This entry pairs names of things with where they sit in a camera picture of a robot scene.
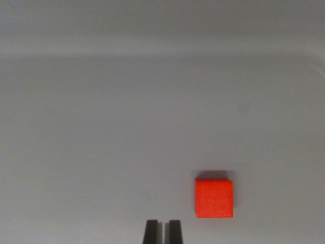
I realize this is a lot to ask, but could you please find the red cube block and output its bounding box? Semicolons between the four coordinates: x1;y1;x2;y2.
194;178;234;219

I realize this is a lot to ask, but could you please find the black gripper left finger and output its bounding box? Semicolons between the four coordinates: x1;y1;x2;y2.
143;219;164;244

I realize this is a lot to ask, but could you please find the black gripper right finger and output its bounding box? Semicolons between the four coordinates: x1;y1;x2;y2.
165;220;184;244

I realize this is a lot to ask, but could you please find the white plastic bin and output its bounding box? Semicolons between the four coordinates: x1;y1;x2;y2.
0;0;325;244

